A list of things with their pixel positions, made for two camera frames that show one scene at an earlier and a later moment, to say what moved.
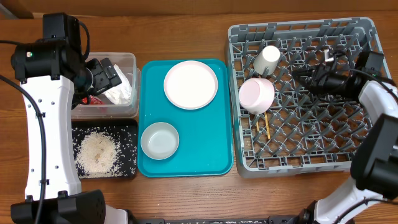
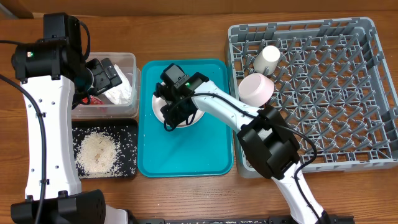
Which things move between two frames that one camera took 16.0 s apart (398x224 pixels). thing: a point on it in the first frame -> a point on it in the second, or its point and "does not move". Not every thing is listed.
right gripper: x=317 y=81 -> x=173 y=120
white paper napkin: x=120 y=94 does not move
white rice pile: x=97 y=155 does not move
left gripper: x=106 y=76 does not move
